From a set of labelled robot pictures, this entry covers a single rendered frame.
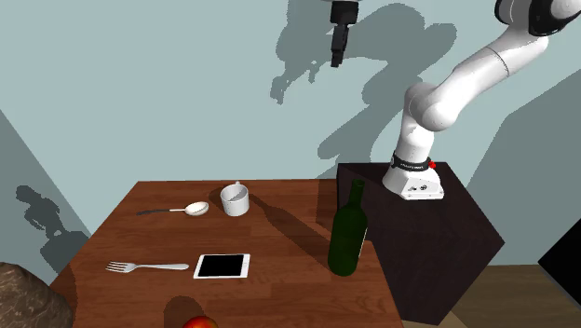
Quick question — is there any dark green wine bottle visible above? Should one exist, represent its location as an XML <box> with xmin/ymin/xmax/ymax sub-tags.
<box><xmin>327</xmin><ymin>178</ymin><xmax>370</xmax><ymax>278</ymax></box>

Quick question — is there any white cup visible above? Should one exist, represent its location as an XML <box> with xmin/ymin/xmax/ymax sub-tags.
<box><xmin>220</xmin><ymin>181</ymin><xmax>250</xmax><ymax>218</ymax></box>

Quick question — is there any brown rough rounded object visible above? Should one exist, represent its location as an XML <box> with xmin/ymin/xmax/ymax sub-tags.
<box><xmin>0</xmin><ymin>262</ymin><xmax>75</xmax><ymax>328</ymax></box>

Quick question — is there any red apple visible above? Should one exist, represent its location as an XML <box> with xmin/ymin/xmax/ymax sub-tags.
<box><xmin>182</xmin><ymin>315</ymin><xmax>221</xmax><ymax>328</ymax></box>

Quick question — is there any black box-shaped object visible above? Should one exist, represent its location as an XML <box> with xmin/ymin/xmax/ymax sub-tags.
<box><xmin>536</xmin><ymin>216</ymin><xmax>581</xmax><ymax>311</ymax></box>

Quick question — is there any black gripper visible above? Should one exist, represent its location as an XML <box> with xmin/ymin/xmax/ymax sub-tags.
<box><xmin>330</xmin><ymin>0</ymin><xmax>360</xmax><ymax>69</ymax></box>

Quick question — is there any white tablet with black screen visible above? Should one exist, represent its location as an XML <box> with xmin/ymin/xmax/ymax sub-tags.
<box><xmin>192</xmin><ymin>253</ymin><xmax>251</xmax><ymax>280</ymax></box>

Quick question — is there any silver spoon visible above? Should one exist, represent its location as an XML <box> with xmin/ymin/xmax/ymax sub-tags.
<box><xmin>136</xmin><ymin>200</ymin><xmax>210</xmax><ymax>218</ymax></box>

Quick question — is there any dark robot stand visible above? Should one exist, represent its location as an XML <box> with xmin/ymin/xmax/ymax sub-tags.
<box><xmin>336</xmin><ymin>161</ymin><xmax>507</xmax><ymax>327</ymax></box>

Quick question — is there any silver fork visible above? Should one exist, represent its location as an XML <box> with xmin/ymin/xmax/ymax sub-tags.
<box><xmin>105</xmin><ymin>260</ymin><xmax>190</xmax><ymax>275</ymax></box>

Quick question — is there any brown wooden table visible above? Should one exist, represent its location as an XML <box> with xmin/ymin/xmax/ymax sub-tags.
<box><xmin>48</xmin><ymin>178</ymin><xmax>406</xmax><ymax>328</ymax></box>

